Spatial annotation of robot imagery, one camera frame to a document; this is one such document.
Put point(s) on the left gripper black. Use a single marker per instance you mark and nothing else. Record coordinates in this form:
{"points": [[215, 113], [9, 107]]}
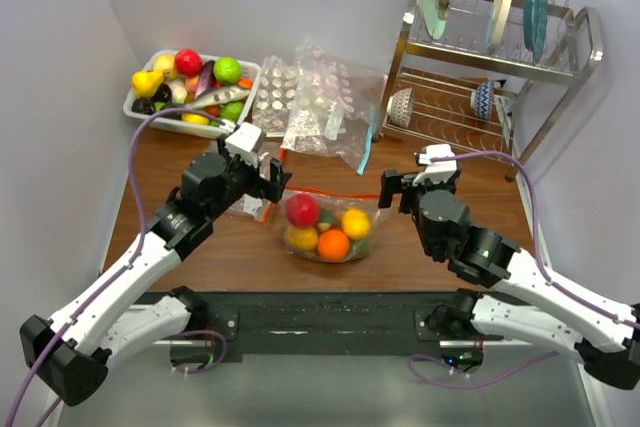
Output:
{"points": [[260, 186]]}

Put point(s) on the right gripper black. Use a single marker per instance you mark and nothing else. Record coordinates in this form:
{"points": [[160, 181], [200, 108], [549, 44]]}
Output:
{"points": [[392, 183]]}

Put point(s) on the red apple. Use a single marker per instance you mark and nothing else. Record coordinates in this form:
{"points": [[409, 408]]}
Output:
{"points": [[302, 210], [188, 63]]}

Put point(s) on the clear zip bag orange zipper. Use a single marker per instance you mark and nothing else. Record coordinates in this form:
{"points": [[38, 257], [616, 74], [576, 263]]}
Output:
{"points": [[331, 211]]}

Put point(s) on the green yellow mango fruit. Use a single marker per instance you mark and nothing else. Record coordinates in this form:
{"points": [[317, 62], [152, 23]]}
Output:
{"points": [[360, 248]]}

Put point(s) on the orange fruit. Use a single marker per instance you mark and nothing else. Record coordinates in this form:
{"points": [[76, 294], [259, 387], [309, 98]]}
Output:
{"points": [[333, 245]]}

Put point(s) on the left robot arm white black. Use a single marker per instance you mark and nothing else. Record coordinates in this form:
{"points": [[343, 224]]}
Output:
{"points": [[73, 350]]}

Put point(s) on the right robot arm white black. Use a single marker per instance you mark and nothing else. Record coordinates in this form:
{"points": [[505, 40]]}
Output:
{"points": [[510, 295]]}

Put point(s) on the crumpled clear zip bag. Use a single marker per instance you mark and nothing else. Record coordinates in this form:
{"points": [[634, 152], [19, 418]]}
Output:
{"points": [[252, 207]]}

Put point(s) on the clear bag blue zipper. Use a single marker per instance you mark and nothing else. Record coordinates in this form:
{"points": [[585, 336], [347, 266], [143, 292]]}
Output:
{"points": [[349, 131]]}

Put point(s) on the clear bag pink dots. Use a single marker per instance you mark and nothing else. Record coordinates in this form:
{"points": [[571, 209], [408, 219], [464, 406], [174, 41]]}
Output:
{"points": [[322, 78]]}

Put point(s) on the light green guava fruit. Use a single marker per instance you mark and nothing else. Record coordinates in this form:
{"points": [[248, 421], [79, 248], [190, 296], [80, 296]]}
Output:
{"points": [[232, 111]]}

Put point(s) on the small orange tangerine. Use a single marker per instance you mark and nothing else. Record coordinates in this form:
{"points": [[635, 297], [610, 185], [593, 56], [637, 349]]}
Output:
{"points": [[245, 83]]}

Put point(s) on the silver toy fish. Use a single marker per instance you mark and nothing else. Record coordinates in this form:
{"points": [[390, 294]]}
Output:
{"points": [[217, 96]]}

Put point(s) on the small yellow lemon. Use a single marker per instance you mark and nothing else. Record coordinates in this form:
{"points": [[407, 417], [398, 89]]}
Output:
{"points": [[195, 119]]}

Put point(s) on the blue white patterned bowl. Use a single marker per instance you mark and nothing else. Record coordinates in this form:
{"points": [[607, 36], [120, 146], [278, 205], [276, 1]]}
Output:
{"points": [[482, 100]]}

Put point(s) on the green lime fruit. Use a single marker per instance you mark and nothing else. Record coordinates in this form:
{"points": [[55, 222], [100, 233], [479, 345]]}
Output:
{"points": [[227, 70]]}

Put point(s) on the purple eggplant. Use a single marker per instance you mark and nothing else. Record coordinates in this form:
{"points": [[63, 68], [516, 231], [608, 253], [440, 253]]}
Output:
{"points": [[206, 78]]}

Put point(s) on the white garlic bulb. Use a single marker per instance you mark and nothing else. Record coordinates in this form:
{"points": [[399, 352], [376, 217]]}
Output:
{"points": [[179, 91]]}

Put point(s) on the steel dish rack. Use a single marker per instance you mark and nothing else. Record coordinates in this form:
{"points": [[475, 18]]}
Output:
{"points": [[444, 74]]}

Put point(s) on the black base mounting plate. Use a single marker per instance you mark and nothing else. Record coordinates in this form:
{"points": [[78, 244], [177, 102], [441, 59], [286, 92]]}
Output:
{"points": [[322, 323]]}

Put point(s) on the dark plum fruit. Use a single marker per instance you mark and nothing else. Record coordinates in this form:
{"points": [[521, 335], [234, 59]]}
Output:
{"points": [[145, 106]]}

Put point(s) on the pale peach fruit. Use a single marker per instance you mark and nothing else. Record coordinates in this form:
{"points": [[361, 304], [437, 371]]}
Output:
{"points": [[166, 64]]}

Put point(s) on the white cream plate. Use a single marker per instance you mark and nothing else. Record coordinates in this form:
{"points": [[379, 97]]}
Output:
{"points": [[497, 25]]}

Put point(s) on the teal blue plate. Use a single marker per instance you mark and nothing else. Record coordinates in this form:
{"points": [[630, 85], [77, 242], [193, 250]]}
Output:
{"points": [[535, 15]]}

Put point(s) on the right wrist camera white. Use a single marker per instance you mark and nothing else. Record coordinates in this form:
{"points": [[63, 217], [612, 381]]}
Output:
{"points": [[438, 165]]}

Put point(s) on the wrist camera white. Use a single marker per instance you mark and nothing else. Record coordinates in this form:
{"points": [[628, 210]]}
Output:
{"points": [[438, 165], [245, 142]]}

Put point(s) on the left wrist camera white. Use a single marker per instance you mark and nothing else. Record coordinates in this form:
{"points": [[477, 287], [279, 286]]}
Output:
{"points": [[245, 142]]}

